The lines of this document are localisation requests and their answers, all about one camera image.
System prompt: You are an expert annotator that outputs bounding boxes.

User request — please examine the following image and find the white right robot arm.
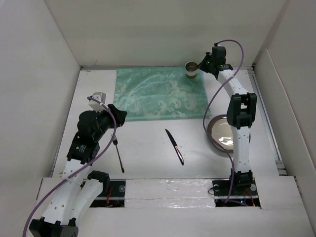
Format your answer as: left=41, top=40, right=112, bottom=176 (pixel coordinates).
left=198, top=42, right=257, bottom=199

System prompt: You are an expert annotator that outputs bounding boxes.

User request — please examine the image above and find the dark metal fork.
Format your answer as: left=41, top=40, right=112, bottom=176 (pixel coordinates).
left=113, top=135, right=125, bottom=173

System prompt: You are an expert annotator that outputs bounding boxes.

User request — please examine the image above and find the metal cup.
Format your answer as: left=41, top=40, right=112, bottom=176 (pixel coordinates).
left=185, top=61, right=198, bottom=79

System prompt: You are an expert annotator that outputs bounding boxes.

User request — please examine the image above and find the round metal plate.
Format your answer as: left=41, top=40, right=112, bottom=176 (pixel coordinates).
left=206, top=115, right=251, bottom=151

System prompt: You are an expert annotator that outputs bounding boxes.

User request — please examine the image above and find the green satin placemat cloth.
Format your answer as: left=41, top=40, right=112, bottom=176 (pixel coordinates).
left=114, top=67, right=209, bottom=121

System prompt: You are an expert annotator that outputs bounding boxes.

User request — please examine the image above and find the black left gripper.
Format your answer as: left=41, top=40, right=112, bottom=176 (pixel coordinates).
left=93, top=104, right=126, bottom=141

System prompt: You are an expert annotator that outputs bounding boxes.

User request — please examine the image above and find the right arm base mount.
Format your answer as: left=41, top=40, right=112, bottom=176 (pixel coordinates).
left=208, top=179, right=261, bottom=207

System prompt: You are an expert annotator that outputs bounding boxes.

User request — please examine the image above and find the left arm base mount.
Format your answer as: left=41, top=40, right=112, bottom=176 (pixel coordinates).
left=90, top=180, right=126, bottom=208

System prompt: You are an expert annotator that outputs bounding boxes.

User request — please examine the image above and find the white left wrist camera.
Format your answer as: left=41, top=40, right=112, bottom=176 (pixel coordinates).
left=88, top=92, right=106, bottom=112

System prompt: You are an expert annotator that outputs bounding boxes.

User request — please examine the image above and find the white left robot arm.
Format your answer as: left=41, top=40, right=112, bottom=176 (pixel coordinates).
left=22, top=102, right=127, bottom=237

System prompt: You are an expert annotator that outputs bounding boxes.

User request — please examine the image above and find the black table knife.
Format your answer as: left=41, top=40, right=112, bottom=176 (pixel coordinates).
left=165, top=129, right=185, bottom=166

